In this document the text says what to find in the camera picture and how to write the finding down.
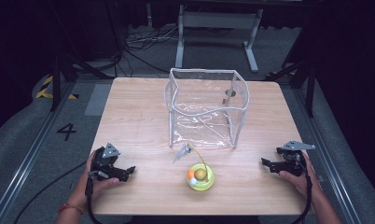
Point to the white ball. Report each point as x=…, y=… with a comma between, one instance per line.
x=193, y=181

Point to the person's right hand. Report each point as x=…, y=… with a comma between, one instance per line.
x=300, y=183

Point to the clear plastic zip bag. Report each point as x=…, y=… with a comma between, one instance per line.
x=207, y=109

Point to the clear plastic tag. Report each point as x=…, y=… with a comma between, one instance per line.
x=180, y=153

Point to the orange ball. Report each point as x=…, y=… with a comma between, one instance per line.
x=190, y=174

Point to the aluminium floor rail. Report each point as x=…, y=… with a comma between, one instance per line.
x=30, y=155
x=328, y=149

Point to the person's left hand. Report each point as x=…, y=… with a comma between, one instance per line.
x=89, y=186

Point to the green round toy dish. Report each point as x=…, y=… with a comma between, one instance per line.
x=204, y=184

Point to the grey metal table frame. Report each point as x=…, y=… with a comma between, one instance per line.
x=218, y=20

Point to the yellow black floor tape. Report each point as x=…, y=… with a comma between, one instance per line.
x=45, y=90

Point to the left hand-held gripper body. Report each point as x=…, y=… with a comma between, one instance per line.
x=106, y=163

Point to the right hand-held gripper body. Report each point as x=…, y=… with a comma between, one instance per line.
x=293, y=160

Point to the olive green ball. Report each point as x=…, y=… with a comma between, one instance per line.
x=200, y=174

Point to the black metal stand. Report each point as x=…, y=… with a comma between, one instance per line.
x=303, y=74
x=64, y=68

